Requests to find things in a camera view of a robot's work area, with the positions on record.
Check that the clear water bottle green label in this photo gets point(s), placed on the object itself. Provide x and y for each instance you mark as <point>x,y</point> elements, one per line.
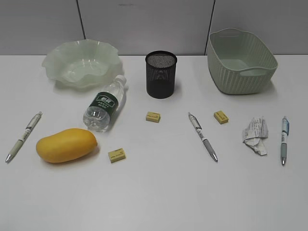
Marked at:
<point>99,113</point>

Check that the yellow mango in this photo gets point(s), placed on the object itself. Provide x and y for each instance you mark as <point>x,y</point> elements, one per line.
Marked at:
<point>67,145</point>

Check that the white waste paper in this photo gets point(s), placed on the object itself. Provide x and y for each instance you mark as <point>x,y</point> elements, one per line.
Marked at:
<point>254,134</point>

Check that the beige grip pen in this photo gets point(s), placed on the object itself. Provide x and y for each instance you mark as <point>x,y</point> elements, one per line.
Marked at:
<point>18,145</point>

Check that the blue grey pen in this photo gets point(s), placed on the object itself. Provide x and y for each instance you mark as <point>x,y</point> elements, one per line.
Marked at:
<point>285,133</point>

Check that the yellow eraser centre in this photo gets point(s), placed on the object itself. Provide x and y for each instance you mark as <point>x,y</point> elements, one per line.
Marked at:
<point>153,117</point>

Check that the yellow eraser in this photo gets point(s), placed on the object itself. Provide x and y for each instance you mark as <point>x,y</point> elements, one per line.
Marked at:
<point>117,155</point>
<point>221,117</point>
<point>153,117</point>

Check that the grey grip pen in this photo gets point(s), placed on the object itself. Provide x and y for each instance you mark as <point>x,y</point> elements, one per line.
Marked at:
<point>204,140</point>

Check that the black mesh pen holder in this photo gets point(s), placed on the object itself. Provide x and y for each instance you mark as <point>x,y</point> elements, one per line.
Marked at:
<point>160,74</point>

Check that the yellow eraser front left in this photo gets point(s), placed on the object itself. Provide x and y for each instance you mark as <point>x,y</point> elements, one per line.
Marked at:
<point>117,155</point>

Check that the yellow eraser right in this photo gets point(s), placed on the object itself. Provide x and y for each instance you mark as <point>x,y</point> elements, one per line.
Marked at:
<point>221,117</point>

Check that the pale green wavy plate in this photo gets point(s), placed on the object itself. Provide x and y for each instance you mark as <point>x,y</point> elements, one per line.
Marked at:
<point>83,64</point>

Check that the pale green plastic basket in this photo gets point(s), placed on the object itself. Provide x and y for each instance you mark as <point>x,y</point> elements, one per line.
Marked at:
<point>239,62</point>

